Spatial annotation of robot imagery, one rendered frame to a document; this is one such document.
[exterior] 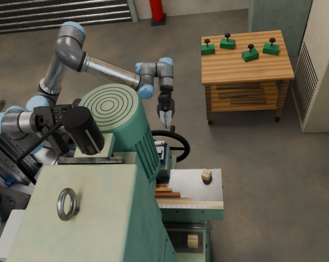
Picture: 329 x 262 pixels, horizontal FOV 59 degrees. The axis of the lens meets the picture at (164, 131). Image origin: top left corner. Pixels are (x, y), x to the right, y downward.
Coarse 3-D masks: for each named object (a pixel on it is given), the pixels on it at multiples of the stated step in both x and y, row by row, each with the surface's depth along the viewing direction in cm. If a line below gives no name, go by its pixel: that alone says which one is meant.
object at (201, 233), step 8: (168, 232) 123; (176, 232) 122; (184, 232) 122; (192, 232) 121; (200, 232) 121; (176, 240) 120; (184, 240) 120; (200, 240) 119; (176, 248) 118; (184, 248) 118; (192, 248) 117; (200, 248) 117; (184, 256) 116; (192, 256) 116; (200, 256) 115
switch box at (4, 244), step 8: (16, 216) 62; (8, 224) 61; (16, 224) 60; (8, 232) 60; (16, 232) 59; (0, 240) 59; (8, 240) 58; (0, 248) 58; (8, 248) 57; (0, 256) 57
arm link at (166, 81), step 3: (162, 78) 146; (165, 78) 145; (168, 78) 146; (171, 78) 146; (162, 81) 146; (165, 81) 145; (168, 81) 145; (171, 81) 146; (159, 84) 148; (162, 84) 146; (165, 84) 145; (168, 84) 145; (171, 84) 146
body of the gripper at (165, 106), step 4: (160, 88) 147; (164, 88) 145; (168, 88) 145; (172, 88) 146; (168, 100) 144; (172, 100) 144; (160, 104) 145; (164, 104) 144; (168, 104) 144; (172, 104) 144; (164, 108) 144; (168, 108) 144
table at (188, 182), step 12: (168, 180) 127; (180, 180) 126; (192, 180) 125; (204, 180) 124; (216, 180) 123; (180, 192) 122; (192, 192) 121; (204, 192) 121; (216, 192) 120; (168, 216) 120; (180, 216) 119; (192, 216) 118; (204, 216) 116; (216, 216) 115
